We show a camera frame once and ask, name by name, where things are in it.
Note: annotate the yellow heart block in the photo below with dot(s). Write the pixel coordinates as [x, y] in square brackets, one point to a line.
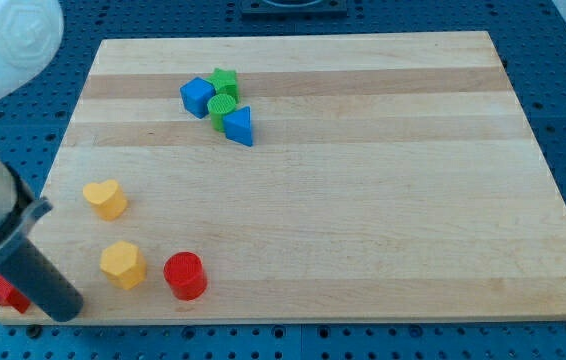
[106, 199]

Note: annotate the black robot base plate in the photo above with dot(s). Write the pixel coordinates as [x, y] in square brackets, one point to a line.
[261, 8]

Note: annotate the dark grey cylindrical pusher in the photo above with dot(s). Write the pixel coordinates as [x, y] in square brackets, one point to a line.
[41, 282]

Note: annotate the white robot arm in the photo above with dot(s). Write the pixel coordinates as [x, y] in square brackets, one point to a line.
[30, 36]

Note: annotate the green cylinder block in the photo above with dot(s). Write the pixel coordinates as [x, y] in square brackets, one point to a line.
[218, 107]

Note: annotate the red cylinder block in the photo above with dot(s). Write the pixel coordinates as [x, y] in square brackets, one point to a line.
[185, 275]

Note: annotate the yellow hexagon block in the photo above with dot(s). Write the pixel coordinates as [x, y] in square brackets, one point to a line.
[124, 265]

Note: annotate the blue cube block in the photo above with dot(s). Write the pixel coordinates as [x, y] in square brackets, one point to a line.
[195, 95]

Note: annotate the wooden board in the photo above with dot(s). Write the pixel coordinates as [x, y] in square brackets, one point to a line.
[392, 178]

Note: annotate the green star block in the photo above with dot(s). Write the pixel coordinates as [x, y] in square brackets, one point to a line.
[225, 82]

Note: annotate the blue triangle block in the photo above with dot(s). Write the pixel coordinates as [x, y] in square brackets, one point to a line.
[238, 126]

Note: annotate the red star block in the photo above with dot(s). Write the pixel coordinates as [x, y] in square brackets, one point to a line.
[10, 296]

